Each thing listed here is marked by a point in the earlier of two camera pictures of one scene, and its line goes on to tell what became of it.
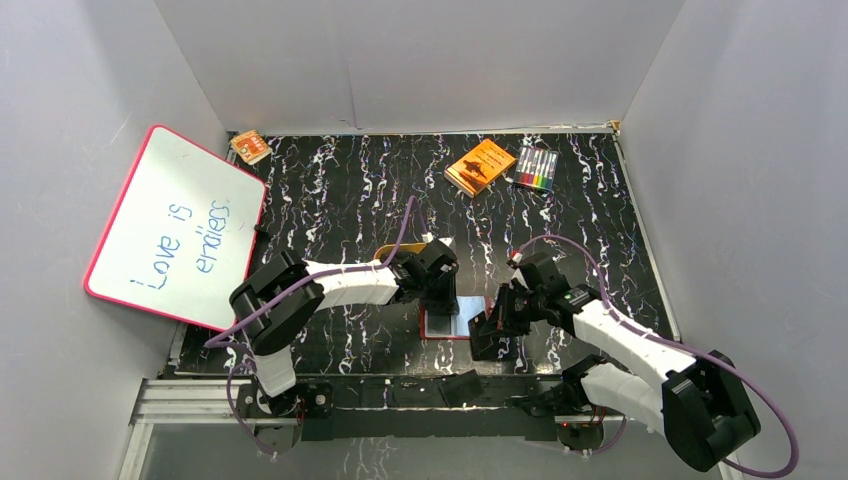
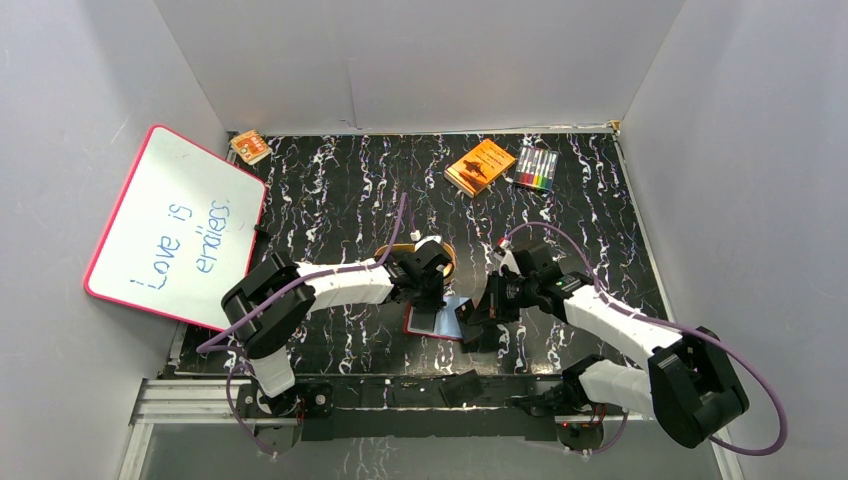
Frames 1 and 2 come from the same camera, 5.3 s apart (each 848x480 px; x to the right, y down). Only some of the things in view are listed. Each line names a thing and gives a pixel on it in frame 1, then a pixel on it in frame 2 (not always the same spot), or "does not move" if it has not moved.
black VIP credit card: x=461 y=390 does not move
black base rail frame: x=415 y=409 does not move
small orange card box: x=251 y=147 does not move
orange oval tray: x=406 y=248 does not move
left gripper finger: x=447 y=289 -> x=435 y=281
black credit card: x=484 y=338 -> x=468 y=330
